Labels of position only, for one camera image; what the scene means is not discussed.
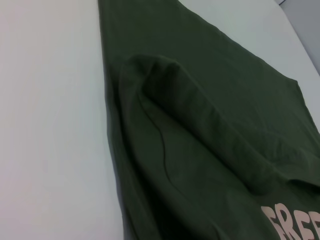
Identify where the dark green t-shirt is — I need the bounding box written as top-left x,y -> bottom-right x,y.
97,0 -> 320,240

